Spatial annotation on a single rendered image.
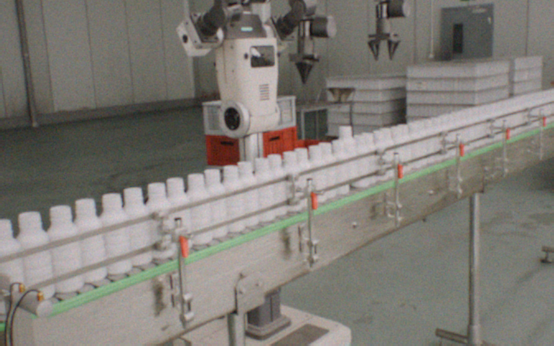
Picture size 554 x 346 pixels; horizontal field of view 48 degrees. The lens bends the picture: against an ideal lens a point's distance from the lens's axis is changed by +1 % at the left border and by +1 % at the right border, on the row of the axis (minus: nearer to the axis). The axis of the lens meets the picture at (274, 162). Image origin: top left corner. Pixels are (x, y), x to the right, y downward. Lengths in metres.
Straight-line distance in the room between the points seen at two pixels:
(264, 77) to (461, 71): 5.92
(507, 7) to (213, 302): 11.09
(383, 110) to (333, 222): 7.18
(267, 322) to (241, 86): 1.01
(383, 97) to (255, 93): 6.60
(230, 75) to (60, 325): 1.41
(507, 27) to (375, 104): 4.05
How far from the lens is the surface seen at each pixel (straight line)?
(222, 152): 4.27
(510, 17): 12.22
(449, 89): 8.28
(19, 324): 1.15
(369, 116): 8.99
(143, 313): 1.36
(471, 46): 12.44
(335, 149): 1.87
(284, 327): 2.73
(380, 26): 2.36
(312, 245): 1.66
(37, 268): 1.24
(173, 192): 1.41
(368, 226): 1.98
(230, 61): 2.41
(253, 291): 1.58
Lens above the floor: 1.45
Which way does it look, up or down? 10 degrees down
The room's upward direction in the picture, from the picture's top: 3 degrees counter-clockwise
